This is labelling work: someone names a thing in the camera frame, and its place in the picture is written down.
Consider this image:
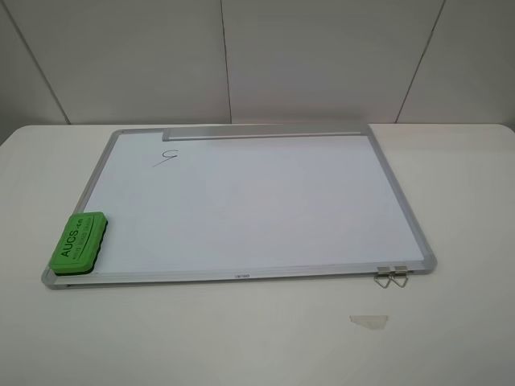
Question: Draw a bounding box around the white aluminium-framed whiteboard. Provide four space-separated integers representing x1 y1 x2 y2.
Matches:
41 126 437 289

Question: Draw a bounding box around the right metal hanging clip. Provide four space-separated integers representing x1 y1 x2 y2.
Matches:
390 265 410 288

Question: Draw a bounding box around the green whiteboard eraser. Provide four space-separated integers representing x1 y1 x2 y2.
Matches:
48 212 108 276

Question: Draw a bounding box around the clear tape piece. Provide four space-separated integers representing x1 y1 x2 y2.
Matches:
349 315 389 331

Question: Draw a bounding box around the left metal hanging clip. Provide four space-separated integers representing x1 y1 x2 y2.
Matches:
373 267 394 289

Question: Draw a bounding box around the black handwriting mark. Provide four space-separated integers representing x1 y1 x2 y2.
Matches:
154 150 179 167

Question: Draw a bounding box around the grey aluminium pen tray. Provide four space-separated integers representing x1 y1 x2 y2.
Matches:
162 122 371 142

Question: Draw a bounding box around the metal hanging clip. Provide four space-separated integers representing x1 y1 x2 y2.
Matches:
373 267 394 289
390 265 410 288

